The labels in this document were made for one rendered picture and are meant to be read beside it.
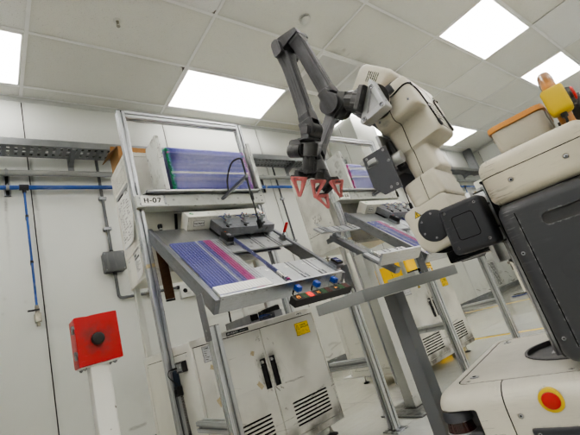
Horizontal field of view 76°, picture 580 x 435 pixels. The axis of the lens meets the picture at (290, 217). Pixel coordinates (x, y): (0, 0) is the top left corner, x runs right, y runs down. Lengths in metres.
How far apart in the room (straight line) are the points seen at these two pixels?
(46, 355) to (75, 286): 0.51
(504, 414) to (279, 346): 1.08
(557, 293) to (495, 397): 0.29
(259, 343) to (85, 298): 1.82
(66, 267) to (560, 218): 3.12
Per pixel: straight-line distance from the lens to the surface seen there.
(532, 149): 1.08
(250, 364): 1.81
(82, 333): 1.41
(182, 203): 2.07
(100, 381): 1.42
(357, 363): 1.95
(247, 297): 1.49
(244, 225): 2.04
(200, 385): 1.71
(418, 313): 2.74
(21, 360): 3.23
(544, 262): 1.07
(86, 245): 3.45
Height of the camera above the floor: 0.56
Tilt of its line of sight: 15 degrees up
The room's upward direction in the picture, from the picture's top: 17 degrees counter-clockwise
